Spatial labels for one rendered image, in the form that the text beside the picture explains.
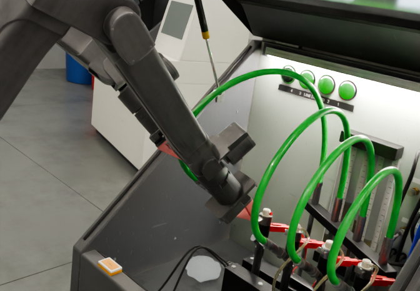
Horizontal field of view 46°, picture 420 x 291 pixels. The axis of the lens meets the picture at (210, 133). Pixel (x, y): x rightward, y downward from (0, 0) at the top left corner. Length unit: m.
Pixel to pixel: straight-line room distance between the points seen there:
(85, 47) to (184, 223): 0.62
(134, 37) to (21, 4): 0.12
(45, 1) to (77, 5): 0.04
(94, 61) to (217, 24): 3.05
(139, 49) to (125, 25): 0.04
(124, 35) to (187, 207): 0.89
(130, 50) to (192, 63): 3.39
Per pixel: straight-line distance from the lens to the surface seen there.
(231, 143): 0.91
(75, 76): 7.19
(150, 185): 1.26
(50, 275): 2.86
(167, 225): 1.36
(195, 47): 3.95
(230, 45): 4.11
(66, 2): 0.52
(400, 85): 1.18
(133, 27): 0.56
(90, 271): 1.20
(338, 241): 0.84
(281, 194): 1.42
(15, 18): 0.53
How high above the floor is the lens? 1.58
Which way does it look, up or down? 17 degrees down
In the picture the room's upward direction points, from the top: 8 degrees clockwise
